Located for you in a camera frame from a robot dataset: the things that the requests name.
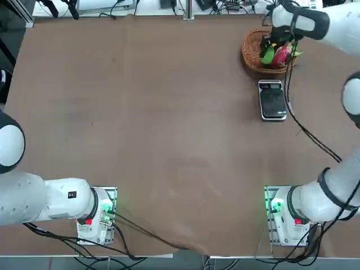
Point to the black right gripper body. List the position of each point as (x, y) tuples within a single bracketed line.
[(279, 34)]

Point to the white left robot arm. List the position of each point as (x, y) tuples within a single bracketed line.
[(25, 197)]

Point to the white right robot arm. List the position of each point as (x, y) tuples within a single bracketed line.
[(346, 25)]

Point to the white electronic scale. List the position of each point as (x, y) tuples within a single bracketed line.
[(272, 102)]

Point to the brown wicker basket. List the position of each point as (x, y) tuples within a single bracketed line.
[(251, 53)]

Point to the pink dragon fruit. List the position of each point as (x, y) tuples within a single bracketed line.
[(281, 57)]

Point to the black flat device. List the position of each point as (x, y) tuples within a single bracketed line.
[(204, 4)]

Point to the black tripod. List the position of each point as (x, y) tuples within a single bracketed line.
[(73, 9)]

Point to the aluminium camera post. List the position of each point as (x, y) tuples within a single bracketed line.
[(188, 9)]

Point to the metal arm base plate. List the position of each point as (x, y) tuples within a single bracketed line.
[(114, 194), (267, 197)]

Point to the aluminium frame rail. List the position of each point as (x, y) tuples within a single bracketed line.
[(22, 14)]

